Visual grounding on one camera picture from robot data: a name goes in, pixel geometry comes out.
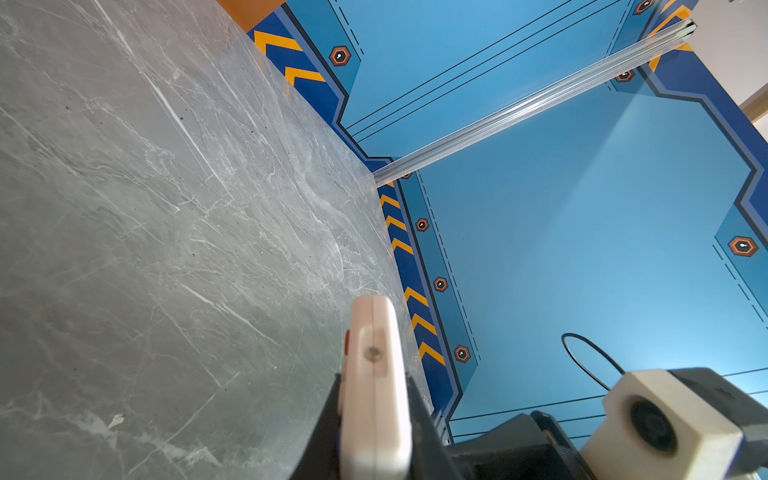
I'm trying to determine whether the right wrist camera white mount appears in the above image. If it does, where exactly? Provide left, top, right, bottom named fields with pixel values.
left=580, top=368, right=767, bottom=479

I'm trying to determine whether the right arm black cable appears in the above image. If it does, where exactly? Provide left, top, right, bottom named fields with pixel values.
left=560, top=332, right=626, bottom=392

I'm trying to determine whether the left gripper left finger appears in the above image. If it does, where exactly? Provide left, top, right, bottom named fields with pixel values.
left=290, top=374, right=341, bottom=480

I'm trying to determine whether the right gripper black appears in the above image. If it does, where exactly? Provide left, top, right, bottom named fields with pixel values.
left=448, top=411, right=594, bottom=479

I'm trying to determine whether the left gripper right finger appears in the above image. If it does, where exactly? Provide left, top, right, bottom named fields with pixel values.
left=406, top=374, right=460, bottom=480

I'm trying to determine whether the right aluminium corner post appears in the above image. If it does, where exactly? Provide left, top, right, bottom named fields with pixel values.
left=373, top=19, right=696, bottom=188

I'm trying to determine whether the white remote control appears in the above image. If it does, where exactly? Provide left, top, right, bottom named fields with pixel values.
left=338, top=295, right=413, bottom=479

